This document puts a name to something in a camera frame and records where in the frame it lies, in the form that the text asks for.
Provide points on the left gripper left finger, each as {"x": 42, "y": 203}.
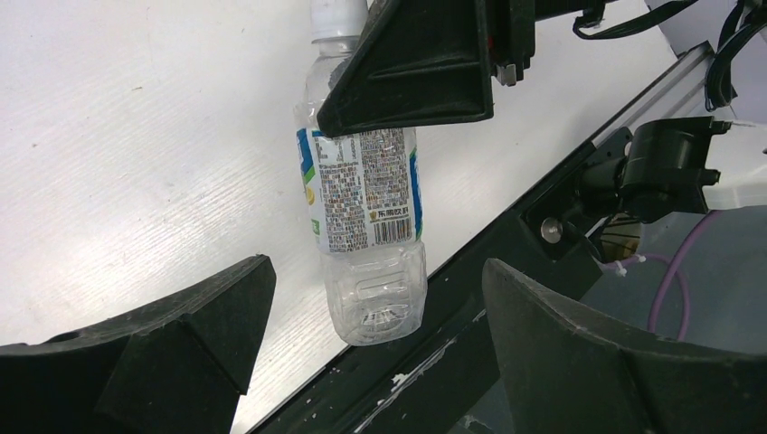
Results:
{"x": 179, "y": 364}

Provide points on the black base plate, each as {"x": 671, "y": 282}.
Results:
{"x": 425, "y": 382}

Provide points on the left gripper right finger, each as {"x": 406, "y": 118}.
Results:
{"x": 568, "y": 368}

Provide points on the aluminium frame rail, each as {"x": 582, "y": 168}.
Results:
{"x": 677, "y": 93}

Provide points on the crushed clear bottle white cap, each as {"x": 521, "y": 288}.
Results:
{"x": 363, "y": 197}

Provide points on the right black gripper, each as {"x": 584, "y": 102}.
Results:
{"x": 426, "y": 63}

